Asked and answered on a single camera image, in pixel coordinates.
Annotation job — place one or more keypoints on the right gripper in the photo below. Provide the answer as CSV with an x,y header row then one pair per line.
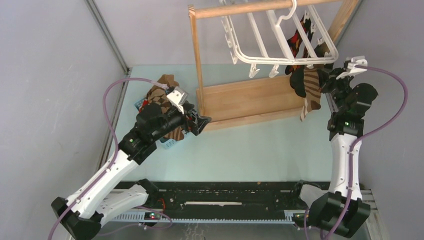
x,y
329,78

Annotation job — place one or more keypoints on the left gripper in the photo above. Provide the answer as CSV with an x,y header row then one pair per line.
x,y
195,127

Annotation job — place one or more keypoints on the brown striped sock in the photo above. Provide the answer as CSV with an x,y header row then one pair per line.
x,y
312,99
177,134

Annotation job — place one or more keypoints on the white plastic clip hanger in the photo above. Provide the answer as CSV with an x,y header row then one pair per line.
x,y
320,50

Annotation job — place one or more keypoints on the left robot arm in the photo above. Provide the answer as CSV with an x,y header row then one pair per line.
x,y
86,211

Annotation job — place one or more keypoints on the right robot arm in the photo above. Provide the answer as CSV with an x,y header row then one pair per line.
x,y
340,209

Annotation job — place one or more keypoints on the wooden hanger rack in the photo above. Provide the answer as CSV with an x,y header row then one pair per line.
x,y
261,98

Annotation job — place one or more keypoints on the black sock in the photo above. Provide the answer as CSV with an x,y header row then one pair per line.
x,y
296,81

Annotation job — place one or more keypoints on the blue plastic basket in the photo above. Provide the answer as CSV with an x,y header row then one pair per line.
x,y
165,142

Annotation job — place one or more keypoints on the brown argyle sock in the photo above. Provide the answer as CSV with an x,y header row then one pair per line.
x,y
156,96

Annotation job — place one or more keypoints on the plain brown sock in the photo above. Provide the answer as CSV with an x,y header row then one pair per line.
x,y
165,79

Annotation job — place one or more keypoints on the red yellow argyle sock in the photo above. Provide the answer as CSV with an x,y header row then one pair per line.
x,y
295,41

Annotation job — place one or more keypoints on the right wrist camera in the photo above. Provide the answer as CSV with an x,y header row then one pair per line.
x,y
353,66

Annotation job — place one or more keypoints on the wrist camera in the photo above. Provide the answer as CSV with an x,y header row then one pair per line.
x,y
177,97
353,66

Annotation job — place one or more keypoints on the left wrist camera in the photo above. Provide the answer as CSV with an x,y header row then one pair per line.
x,y
177,97

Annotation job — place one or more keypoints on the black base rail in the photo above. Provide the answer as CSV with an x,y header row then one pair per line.
x,y
231,200

